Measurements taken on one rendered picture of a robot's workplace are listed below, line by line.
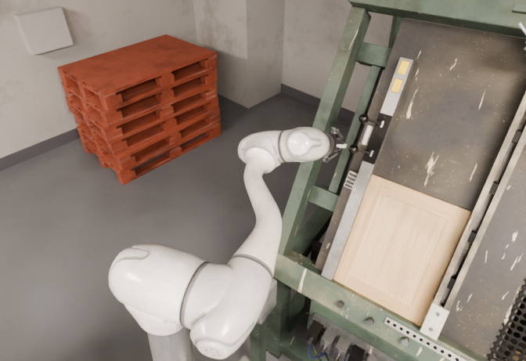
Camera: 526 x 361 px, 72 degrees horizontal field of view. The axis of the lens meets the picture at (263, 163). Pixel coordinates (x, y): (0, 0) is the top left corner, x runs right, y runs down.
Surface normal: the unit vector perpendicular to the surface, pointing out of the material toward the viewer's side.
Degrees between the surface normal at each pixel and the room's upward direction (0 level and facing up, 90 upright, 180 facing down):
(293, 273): 60
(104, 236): 0
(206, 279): 9
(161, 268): 14
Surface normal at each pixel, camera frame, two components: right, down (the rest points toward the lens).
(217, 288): 0.13, -0.67
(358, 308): -0.49, 0.04
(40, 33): 0.73, 0.42
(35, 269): 0.00, -0.79
